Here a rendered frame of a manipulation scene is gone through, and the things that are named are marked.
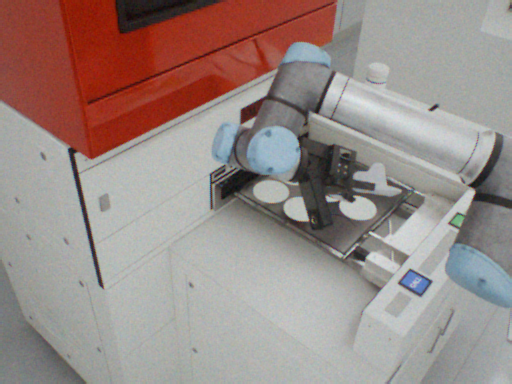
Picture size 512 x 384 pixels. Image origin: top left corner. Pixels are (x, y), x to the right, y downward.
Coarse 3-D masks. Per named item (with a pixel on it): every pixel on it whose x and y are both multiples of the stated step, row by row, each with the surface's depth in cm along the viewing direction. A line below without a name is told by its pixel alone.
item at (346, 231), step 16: (352, 176) 148; (240, 192) 140; (352, 192) 142; (272, 208) 135; (336, 208) 136; (384, 208) 137; (304, 224) 131; (336, 224) 131; (352, 224) 132; (368, 224) 132; (320, 240) 127; (336, 240) 127; (352, 240) 127
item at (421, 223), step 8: (424, 208) 141; (432, 208) 141; (416, 216) 138; (424, 216) 138; (432, 216) 138; (440, 216) 139; (408, 224) 135; (416, 224) 136; (424, 224) 136; (432, 224) 136; (400, 232) 133; (408, 232) 133; (416, 232) 133; (424, 232) 133; (408, 240) 131; (416, 240) 131; (384, 256) 126; (400, 264) 124; (368, 272) 122; (376, 280) 121; (384, 280) 120
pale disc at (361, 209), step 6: (360, 198) 140; (342, 204) 138; (348, 204) 138; (354, 204) 138; (360, 204) 138; (366, 204) 138; (372, 204) 138; (342, 210) 136; (348, 210) 136; (354, 210) 136; (360, 210) 136; (366, 210) 136; (372, 210) 136; (348, 216) 134; (354, 216) 134; (360, 216) 134; (366, 216) 134; (372, 216) 134
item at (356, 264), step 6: (246, 204) 148; (276, 222) 142; (288, 228) 140; (306, 240) 137; (336, 258) 132; (348, 258) 129; (354, 258) 129; (348, 264) 130; (354, 264) 129; (360, 264) 128; (360, 270) 129
